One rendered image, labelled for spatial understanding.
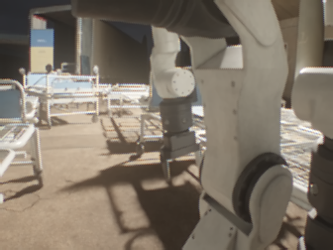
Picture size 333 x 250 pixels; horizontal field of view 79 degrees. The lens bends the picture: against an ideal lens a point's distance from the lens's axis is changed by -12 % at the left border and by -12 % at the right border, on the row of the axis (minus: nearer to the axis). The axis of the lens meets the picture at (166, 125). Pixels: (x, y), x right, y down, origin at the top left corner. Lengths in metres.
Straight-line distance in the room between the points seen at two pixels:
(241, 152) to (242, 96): 0.09
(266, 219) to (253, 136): 0.15
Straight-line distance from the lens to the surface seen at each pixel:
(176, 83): 0.54
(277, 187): 0.42
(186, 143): 0.62
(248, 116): 0.39
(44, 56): 11.39
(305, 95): 0.27
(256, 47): 0.35
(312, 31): 5.91
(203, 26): 0.35
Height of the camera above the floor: 0.80
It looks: 11 degrees down
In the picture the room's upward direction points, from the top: 3 degrees clockwise
